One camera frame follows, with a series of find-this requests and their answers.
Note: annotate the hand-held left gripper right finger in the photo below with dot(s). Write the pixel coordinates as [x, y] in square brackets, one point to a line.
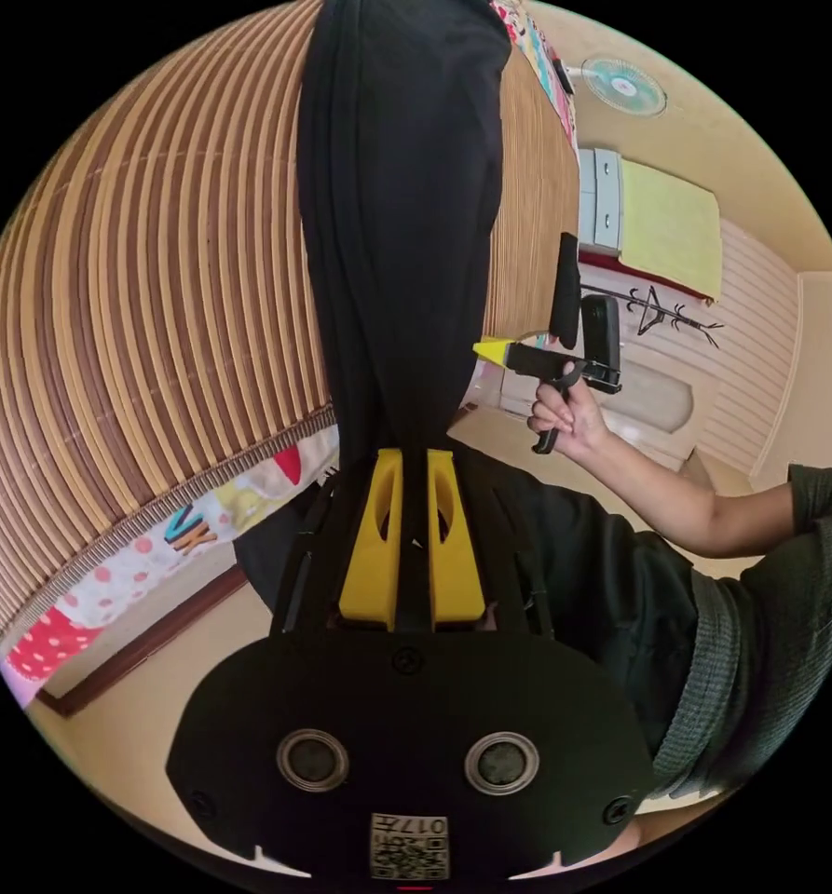
[457, 580]

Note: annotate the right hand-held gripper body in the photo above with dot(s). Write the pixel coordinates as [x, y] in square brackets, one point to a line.
[601, 342]

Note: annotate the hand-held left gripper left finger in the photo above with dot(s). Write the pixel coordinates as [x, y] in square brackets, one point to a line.
[370, 573]

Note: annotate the black long pants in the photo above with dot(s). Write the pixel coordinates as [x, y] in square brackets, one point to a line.
[401, 209]

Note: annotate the person's right forearm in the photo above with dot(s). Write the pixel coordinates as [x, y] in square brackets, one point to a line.
[667, 496]

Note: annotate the person's right hand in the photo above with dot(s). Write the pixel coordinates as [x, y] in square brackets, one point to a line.
[580, 419]

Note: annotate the black coat stand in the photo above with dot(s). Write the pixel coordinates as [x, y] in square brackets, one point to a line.
[656, 311]

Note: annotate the yellow cloth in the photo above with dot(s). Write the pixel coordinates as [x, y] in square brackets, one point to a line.
[670, 223]

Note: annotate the grey drawer cupboard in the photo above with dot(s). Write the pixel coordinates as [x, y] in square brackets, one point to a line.
[601, 202]

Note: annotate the teal electric fan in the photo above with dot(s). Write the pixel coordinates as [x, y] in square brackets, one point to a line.
[625, 87]

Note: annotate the person's body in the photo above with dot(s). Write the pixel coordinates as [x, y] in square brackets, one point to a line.
[772, 628]

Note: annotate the bed with woven mat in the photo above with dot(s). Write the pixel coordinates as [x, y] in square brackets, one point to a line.
[143, 314]

